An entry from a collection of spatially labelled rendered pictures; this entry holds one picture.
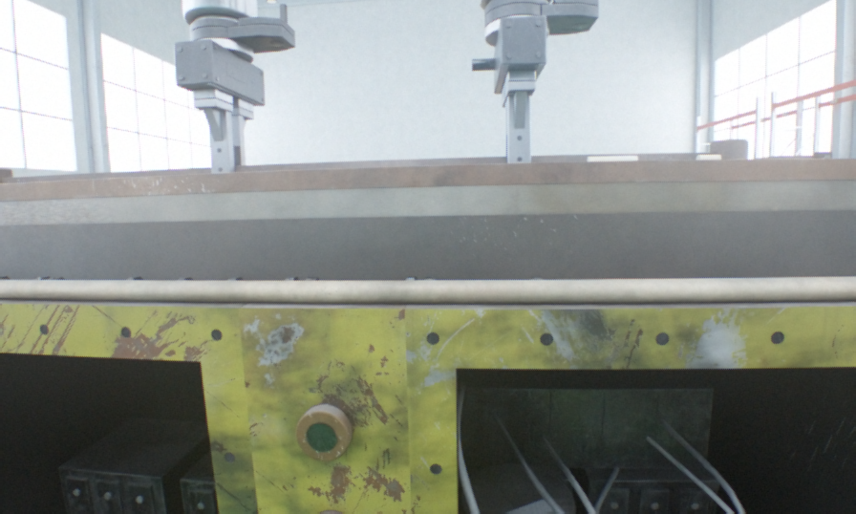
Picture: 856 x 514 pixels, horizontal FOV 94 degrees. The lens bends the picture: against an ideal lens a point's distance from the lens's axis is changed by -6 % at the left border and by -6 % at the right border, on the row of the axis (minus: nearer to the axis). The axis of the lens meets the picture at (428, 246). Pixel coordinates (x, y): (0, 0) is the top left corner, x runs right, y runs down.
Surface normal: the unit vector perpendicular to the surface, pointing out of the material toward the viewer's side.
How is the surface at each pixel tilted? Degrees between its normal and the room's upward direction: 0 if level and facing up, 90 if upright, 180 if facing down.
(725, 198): 90
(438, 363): 90
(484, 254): 90
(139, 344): 90
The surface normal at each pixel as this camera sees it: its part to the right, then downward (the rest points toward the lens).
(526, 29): -0.10, 0.11
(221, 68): 1.00, -0.01
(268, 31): 0.29, 0.11
